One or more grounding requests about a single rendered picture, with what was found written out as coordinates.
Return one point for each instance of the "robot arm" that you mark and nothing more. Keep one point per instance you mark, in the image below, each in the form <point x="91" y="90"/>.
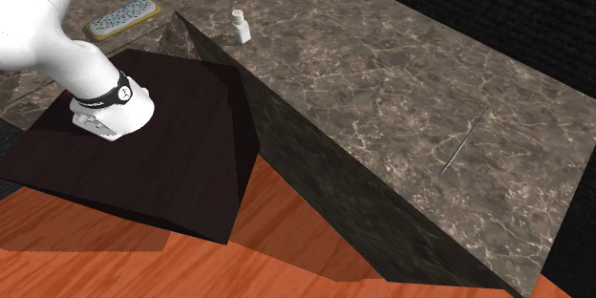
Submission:
<point x="56" y="55"/>

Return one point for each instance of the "small white bottle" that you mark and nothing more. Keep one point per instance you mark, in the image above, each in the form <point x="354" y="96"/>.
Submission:
<point x="241" y="30"/>

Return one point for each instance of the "dark robot stand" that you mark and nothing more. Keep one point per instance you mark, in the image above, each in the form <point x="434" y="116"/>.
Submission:
<point x="177" y="148"/>

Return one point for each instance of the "thin grey metal skewer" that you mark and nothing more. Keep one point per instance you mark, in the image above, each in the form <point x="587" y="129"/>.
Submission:
<point x="463" y="142"/>

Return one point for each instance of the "white sprinkled pastry bar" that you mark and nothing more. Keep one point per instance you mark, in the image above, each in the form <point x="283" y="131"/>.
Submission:
<point x="123" y="18"/>

